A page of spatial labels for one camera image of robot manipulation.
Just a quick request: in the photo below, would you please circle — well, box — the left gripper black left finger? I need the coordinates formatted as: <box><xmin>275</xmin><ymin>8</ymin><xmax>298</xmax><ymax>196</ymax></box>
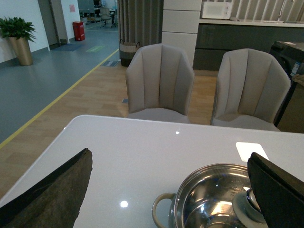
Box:
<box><xmin>0</xmin><ymin>148</ymin><xmax>93</xmax><ymax>228</ymax></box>

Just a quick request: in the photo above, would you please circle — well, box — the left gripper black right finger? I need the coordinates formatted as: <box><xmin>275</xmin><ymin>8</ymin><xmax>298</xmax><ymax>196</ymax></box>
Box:
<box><xmin>247</xmin><ymin>152</ymin><xmax>304</xmax><ymax>228</ymax></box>

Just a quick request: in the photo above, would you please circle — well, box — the glass pot lid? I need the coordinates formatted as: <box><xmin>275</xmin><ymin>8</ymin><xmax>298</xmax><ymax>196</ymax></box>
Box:
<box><xmin>232</xmin><ymin>188</ymin><xmax>268</xmax><ymax>228</ymax></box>

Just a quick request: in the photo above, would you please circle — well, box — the gold plant pot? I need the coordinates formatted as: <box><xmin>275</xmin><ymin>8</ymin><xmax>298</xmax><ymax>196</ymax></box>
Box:
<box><xmin>9</xmin><ymin>37</ymin><xmax>33</xmax><ymax>66</ymax></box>

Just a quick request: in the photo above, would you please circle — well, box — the beige chair right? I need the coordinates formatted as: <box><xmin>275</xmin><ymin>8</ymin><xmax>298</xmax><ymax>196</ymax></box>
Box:
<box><xmin>210</xmin><ymin>48</ymin><xmax>291</xmax><ymax>132</ymax></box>

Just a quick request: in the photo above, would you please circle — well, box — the beige chair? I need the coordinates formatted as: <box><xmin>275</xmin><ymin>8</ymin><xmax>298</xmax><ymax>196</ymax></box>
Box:
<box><xmin>126</xmin><ymin>44</ymin><xmax>195</xmax><ymax>124</ymax></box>
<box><xmin>210</xmin><ymin>48</ymin><xmax>291</xmax><ymax>132</ymax></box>

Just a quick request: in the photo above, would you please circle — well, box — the brown sofa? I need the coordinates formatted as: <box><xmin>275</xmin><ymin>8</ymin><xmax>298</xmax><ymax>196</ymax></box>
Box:
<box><xmin>292</xmin><ymin>74</ymin><xmax>304</xmax><ymax>86</ymax></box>

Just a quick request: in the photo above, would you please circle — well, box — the black washing machine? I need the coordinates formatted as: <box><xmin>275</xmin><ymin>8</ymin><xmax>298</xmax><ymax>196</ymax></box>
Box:
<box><xmin>269</xmin><ymin>41</ymin><xmax>304</xmax><ymax>126</ymax></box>

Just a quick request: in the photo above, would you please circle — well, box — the beige chair left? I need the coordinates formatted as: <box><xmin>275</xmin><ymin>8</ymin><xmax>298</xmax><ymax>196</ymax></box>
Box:
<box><xmin>126</xmin><ymin>44</ymin><xmax>195</xmax><ymax>124</ymax></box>

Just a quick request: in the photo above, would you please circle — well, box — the woven laundry basket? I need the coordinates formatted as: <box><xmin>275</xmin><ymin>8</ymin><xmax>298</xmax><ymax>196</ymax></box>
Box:
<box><xmin>119</xmin><ymin>39</ymin><xmax>141</xmax><ymax>67</ymax></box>

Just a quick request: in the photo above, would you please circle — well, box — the dark kitchen counter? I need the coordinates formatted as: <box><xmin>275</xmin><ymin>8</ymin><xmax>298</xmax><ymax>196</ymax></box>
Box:
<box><xmin>193</xmin><ymin>23</ymin><xmax>304</xmax><ymax>71</ymax></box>

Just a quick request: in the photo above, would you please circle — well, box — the red bin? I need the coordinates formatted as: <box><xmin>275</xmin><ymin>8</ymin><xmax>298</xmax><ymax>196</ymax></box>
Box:
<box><xmin>73</xmin><ymin>21</ymin><xmax>85</xmax><ymax>41</ymax></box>

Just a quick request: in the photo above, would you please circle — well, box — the green potted plant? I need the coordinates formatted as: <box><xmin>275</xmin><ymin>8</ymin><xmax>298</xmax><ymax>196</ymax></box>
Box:
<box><xmin>0</xmin><ymin>17</ymin><xmax>36</xmax><ymax>42</ymax></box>

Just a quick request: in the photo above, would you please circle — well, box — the office chair far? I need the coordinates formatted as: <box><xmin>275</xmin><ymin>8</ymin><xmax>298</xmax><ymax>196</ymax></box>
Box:
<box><xmin>100</xmin><ymin>8</ymin><xmax>111</xmax><ymax>27</ymax></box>

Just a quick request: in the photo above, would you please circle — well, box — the white microwave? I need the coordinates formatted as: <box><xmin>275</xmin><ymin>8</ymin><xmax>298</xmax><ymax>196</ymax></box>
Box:
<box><xmin>201</xmin><ymin>1</ymin><xmax>233</xmax><ymax>19</ymax></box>

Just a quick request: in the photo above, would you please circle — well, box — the white pillar cabinet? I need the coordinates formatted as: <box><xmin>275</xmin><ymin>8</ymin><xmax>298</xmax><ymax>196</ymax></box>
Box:
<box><xmin>161</xmin><ymin>0</ymin><xmax>202</xmax><ymax>65</ymax></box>

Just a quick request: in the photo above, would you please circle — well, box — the steel pot with beige handles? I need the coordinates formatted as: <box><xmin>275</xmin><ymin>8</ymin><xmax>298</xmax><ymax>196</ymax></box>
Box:
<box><xmin>152</xmin><ymin>163</ymin><xmax>251</xmax><ymax>228</ymax></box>

